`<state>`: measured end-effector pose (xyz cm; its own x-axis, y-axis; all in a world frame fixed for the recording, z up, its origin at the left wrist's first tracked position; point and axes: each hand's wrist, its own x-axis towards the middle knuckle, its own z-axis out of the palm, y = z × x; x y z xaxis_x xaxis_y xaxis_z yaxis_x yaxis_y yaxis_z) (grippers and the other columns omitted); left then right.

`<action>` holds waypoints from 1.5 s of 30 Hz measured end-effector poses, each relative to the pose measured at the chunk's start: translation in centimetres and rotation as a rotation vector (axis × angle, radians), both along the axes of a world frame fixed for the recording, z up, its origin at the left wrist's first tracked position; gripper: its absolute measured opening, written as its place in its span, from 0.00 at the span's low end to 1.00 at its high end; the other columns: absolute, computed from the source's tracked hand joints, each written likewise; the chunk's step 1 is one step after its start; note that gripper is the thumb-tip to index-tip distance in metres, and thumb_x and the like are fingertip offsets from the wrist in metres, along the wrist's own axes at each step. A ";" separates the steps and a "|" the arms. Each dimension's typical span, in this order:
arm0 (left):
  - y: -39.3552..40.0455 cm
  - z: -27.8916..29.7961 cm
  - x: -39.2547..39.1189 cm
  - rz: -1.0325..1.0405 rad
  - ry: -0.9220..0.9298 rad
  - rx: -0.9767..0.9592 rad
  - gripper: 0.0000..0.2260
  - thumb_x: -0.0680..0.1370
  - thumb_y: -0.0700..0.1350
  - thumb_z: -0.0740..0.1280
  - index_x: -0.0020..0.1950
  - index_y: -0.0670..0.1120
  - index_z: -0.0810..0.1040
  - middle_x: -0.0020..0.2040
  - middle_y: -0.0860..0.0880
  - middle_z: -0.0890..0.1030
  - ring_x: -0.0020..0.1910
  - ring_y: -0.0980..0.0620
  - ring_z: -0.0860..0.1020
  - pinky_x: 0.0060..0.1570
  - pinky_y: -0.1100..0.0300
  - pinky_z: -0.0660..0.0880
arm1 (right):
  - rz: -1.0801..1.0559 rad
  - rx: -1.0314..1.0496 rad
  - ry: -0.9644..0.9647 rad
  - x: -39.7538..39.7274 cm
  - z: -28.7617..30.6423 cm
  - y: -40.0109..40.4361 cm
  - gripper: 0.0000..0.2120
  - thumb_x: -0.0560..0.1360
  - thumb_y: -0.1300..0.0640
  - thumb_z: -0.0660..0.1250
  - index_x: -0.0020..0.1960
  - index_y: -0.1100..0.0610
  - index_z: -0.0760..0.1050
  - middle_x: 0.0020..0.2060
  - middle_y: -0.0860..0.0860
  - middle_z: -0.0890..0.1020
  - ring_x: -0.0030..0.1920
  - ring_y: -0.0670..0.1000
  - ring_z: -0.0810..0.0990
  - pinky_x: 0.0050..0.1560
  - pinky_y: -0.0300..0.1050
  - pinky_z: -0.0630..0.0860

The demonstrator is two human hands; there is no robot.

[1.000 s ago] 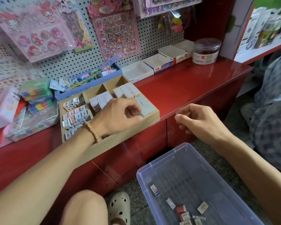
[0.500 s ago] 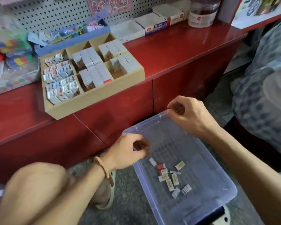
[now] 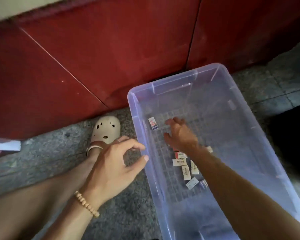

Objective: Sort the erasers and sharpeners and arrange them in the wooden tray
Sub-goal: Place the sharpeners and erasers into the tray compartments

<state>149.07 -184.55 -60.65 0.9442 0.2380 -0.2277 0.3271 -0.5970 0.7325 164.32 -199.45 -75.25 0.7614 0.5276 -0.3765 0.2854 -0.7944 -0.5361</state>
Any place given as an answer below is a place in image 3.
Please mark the person's right hand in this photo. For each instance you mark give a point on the person's right hand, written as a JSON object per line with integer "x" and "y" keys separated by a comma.
{"x": 182, "y": 135}

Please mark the person's left hand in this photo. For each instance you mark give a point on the person's left hand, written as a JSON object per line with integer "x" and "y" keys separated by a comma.
{"x": 112, "y": 170}

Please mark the blue white eraser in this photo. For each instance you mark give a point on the blue white eraser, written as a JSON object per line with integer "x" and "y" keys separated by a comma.
{"x": 153, "y": 123}

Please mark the clear plastic storage bin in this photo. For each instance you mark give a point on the clear plastic storage bin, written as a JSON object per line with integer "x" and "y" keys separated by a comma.
{"x": 240, "y": 112}

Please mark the person's right forearm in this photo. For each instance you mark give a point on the person's right forearm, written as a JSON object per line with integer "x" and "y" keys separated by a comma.
{"x": 245, "y": 197}

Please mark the person's left cream clog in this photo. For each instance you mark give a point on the person's left cream clog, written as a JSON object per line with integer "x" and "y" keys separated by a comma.
{"x": 104, "y": 132}

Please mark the person's left leg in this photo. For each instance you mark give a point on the person's left leg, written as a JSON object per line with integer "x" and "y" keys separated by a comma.
{"x": 30, "y": 202}

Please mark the black stool red cushion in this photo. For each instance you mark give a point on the black stool red cushion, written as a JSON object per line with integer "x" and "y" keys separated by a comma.
{"x": 290, "y": 137}

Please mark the white flat panel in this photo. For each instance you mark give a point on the white flat panel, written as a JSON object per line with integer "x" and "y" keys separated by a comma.
{"x": 4, "y": 146}

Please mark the red display counter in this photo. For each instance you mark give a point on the red display counter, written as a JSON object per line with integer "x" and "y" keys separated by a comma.
{"x": 90, "y": 52}

